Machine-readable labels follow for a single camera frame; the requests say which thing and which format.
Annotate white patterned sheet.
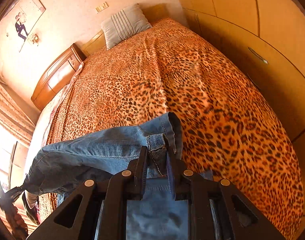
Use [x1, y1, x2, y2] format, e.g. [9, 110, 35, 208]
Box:
[23, 63, 85, 178]

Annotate wooden nightstand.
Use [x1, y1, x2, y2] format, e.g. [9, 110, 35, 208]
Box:
[31, 43, 86, 111]

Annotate person's left hand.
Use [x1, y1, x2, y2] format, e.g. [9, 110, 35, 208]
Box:
[5, 204, 28, 239]

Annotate blue denim jeans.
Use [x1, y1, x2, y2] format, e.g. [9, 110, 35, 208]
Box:
[22, 112, 214, 240]

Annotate leopard print bedspread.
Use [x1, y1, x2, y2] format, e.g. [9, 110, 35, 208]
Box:
[47, 18, 304, 239]

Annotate wooden headboard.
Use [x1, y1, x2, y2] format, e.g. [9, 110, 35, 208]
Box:
[81, 3, 169, 56]

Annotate metal wardrobe handle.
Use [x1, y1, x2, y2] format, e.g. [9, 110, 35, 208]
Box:
[248, 47, 268, 64]

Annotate grey striped pillow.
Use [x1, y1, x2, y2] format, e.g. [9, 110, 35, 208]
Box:
[101, 3, 152, 50]

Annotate wall poster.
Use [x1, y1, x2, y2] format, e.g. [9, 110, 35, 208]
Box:
[6, 0, 46, 52]

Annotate wall light switch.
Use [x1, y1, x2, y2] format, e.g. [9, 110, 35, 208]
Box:
[95, 2, 109, 13]

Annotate black shoe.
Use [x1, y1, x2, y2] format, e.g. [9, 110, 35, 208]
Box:
[22, 192, 41, 225]

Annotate wooden wardrobe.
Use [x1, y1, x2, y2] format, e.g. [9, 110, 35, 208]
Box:
[180, 0, 305, 239]

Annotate gold wall ornament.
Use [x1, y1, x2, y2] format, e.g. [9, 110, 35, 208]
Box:
[28, 33, 39, 45]

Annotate beige curtain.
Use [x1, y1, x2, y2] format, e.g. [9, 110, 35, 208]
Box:
[0, 83, 35, 148]

